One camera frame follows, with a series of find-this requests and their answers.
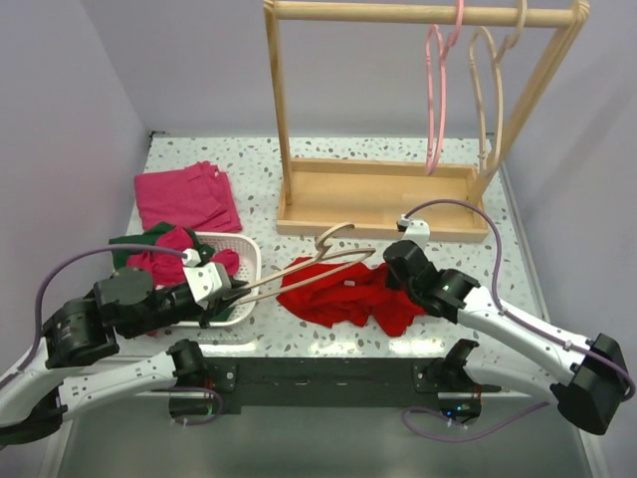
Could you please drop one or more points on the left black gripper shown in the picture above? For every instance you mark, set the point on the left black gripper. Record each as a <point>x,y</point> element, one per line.
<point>212,306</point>

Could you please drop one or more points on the wooden clothes rack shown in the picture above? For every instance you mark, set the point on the wooden clothes rack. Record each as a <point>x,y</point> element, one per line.
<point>368,196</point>

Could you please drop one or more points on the dark green t shirt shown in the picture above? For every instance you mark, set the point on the dark green t shirt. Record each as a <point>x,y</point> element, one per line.
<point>139,244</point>

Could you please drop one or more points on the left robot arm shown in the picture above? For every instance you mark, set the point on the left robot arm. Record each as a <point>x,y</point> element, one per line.
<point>47,386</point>

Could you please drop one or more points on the white perforated plastic basket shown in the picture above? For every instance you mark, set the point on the white perforated plastic basket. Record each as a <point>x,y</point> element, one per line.
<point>249,271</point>

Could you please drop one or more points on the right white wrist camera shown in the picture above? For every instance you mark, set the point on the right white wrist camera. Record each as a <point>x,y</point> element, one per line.
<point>415,230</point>

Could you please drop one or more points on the red t shirt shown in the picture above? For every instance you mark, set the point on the red t shirt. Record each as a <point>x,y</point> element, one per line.
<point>354,295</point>

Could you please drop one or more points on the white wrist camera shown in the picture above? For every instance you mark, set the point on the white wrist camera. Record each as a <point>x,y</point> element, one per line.
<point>415,230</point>
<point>207,282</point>

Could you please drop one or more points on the folded pink t shirt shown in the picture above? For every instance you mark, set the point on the folded pink t shirt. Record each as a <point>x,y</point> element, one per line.
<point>197,197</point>

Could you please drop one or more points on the pink hanger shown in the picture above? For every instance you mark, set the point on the pink hanger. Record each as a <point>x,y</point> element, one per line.
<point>437,108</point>

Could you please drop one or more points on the crumpled magenta t shirt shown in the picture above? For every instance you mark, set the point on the crumpled magenta t shirt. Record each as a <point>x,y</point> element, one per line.
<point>166,270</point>

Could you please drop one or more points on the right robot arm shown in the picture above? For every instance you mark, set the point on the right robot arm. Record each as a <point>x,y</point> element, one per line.
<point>585,379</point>

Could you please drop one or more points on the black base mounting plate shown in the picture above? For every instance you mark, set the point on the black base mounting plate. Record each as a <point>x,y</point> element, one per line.
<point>323,382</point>

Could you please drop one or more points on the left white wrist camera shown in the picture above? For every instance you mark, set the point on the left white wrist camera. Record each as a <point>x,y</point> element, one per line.
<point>207,282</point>

